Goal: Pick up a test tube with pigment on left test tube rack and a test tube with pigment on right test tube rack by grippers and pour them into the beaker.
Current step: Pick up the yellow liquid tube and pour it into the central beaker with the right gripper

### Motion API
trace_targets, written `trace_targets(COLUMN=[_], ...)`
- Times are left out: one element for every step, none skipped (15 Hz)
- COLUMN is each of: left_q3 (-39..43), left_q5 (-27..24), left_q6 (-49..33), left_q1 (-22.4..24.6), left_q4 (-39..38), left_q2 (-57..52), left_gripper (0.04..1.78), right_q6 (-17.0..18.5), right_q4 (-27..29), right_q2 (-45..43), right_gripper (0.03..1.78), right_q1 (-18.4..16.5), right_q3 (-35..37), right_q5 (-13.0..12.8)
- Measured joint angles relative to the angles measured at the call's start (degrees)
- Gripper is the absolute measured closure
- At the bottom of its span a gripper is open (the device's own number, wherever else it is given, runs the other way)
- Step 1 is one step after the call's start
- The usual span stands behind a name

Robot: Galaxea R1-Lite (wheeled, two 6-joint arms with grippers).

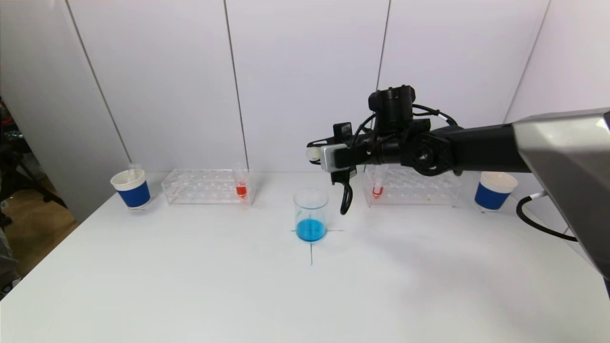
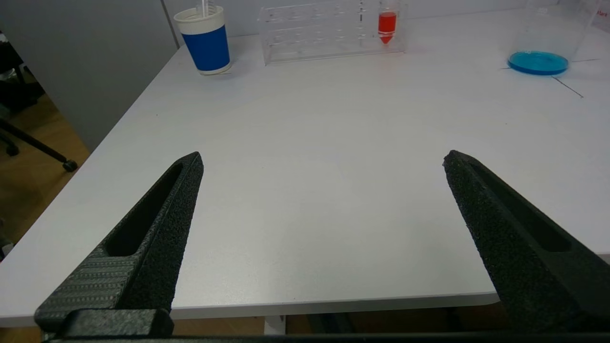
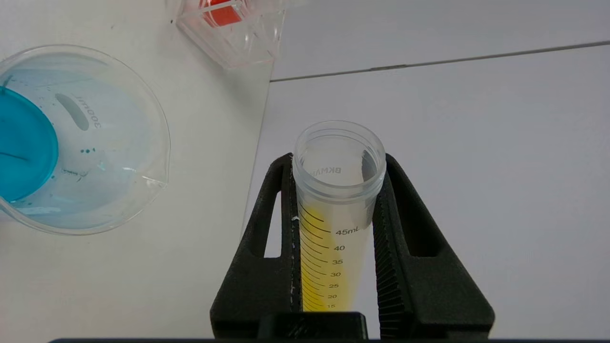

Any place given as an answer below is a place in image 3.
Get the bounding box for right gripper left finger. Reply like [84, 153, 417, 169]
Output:
[210, 152, 304, 340]

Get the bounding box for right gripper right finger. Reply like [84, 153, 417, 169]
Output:
[372, 153, 496, 341]

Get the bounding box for yellow pigment test tube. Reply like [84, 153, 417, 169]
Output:
[292, 120, 387, 313]

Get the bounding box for clear glass beaker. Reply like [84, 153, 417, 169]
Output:
[0, 44, 172, 236]

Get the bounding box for clear acrylic test tube rack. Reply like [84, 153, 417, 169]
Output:
[175, 0, 287, 70]

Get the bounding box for red pigment test tube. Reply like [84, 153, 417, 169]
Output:
[201, 0, 244, 28]

